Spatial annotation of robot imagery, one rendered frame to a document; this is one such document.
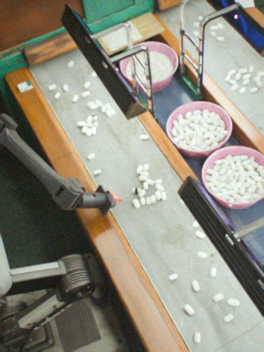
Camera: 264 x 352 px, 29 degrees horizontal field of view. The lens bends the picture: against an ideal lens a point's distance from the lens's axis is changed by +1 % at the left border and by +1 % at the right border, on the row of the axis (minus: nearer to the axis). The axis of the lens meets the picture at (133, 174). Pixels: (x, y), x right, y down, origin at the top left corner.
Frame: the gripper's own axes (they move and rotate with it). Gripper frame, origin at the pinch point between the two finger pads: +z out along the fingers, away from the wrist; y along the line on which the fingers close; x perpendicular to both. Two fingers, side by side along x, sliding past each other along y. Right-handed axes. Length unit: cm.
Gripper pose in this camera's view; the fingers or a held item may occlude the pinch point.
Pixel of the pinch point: (120, 200)
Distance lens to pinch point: 188.6
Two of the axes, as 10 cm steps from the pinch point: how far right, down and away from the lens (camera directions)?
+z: 7.4, 0.4, 6.7
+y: -4.5, -7.1, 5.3
